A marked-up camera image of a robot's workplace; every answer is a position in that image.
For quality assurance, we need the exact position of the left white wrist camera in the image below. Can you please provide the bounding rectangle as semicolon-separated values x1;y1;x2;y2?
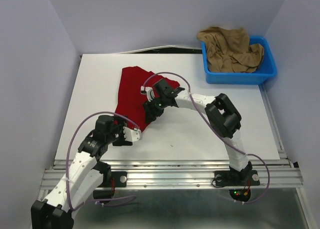
123;126;142;143

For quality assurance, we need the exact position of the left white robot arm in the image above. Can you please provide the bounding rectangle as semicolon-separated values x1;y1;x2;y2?
30;111;142;229

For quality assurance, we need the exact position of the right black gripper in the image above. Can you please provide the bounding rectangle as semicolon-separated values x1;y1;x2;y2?
142;94;168;124

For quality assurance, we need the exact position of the blue plastic bin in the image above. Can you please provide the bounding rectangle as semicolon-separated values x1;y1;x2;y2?
201;35;277;85

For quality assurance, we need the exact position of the aluminium mounting rail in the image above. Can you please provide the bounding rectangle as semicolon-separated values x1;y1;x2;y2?
39;159;305;190

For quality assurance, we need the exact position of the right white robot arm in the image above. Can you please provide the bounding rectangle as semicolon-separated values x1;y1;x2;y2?
140;79;252;184

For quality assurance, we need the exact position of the tan skirt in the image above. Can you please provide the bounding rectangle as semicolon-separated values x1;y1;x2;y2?
197;26;265;73

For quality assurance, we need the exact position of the red skirt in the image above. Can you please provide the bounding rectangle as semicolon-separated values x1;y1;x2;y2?
115;66;180;131

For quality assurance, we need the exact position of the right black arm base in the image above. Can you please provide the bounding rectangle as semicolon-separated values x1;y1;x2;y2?
211;168;261;188

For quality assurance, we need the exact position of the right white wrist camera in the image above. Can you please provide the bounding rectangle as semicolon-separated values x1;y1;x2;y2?
140;86;159;102

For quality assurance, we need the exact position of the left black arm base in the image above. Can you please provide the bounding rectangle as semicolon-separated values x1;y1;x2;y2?
98;171;128;189

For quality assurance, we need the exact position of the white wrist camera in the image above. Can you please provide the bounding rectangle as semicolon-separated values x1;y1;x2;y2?
123;126;142;143
140;86;159;102

